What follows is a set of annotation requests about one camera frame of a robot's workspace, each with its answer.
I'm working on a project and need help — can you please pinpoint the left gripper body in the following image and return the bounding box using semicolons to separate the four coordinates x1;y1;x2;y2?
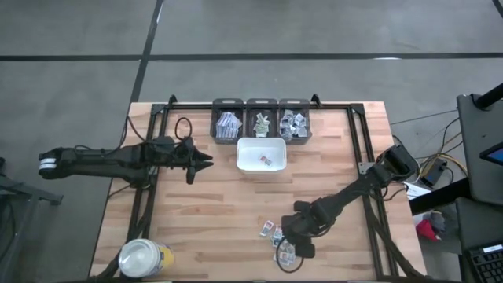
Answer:
172;135;197;186

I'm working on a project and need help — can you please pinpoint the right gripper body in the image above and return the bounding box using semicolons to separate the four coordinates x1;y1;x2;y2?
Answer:
281;214;318;259

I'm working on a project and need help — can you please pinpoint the striped bandage strip pack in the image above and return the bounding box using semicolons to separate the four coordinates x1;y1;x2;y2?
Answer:
216;112;233;129

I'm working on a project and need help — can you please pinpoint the dark grey storage bin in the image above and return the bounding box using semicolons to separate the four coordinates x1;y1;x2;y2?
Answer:
246;97;279;138
210;97;245;145
277;97;314;145

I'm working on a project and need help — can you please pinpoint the white packet with text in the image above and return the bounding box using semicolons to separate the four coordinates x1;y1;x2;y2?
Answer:
274;252;296;266

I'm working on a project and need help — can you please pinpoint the white plastic bin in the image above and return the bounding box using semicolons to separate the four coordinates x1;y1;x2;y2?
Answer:
236;136;288;175

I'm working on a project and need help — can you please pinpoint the yellow disinfectant wipes canister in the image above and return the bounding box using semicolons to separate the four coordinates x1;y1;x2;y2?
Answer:
117;238;175;279

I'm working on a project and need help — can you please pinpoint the white paper sheet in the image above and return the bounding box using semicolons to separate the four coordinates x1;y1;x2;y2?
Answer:
406;182;432;201

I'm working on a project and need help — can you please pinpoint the red cloth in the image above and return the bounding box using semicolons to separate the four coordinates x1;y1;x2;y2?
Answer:
415;218;440;242

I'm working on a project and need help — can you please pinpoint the grey soft item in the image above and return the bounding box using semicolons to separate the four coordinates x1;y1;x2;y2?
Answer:
430;210;447;233

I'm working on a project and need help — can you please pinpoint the black desk beam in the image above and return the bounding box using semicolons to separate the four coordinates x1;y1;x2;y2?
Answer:
408;178;472;215

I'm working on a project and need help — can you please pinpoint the black power box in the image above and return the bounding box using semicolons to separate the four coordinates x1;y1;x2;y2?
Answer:
422;158;449;186

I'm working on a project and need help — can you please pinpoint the black metal stand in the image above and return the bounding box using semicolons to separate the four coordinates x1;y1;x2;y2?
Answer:
0;156;64;283

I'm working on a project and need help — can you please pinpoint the dark low desk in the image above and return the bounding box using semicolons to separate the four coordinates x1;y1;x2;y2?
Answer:
455;196;503;252

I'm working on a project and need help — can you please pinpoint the black keyboard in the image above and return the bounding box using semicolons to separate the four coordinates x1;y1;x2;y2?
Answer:
467;243;503;283

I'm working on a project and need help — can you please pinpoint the blue tablet screen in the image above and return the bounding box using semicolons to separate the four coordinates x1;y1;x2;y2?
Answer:
479;141;503;166

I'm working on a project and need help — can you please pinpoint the black side desk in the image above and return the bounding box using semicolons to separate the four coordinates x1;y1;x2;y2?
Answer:
455;93;503;205

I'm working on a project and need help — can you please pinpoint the black pole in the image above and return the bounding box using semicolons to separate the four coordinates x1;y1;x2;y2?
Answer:
473;82;503;111

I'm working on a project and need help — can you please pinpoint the black aluminium table frame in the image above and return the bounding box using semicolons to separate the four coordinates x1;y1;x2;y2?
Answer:
89;94;424;283

